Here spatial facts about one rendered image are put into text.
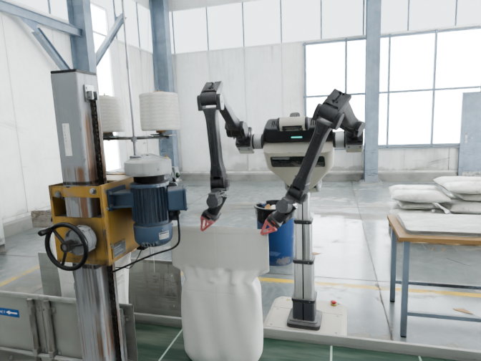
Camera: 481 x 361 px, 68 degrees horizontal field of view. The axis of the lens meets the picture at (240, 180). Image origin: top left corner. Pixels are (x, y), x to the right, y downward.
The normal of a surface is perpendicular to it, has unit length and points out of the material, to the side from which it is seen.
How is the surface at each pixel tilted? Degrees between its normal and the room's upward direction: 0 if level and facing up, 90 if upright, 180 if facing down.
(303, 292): 90
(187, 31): 90
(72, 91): 90
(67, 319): 90
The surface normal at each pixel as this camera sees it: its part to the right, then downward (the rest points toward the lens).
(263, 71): -0.26, 0.16
